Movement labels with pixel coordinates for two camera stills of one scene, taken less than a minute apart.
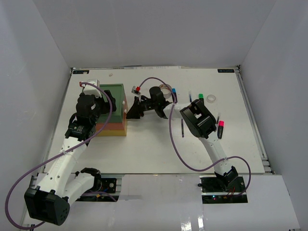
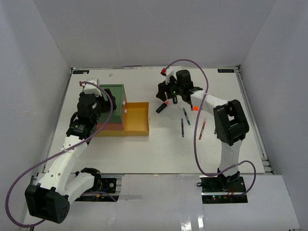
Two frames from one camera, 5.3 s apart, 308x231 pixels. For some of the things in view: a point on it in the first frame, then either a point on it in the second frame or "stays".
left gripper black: (106, 105) stays
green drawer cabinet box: (116, 125) stays
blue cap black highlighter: (174, 95) stays
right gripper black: (135, 110) -> (163, 87)
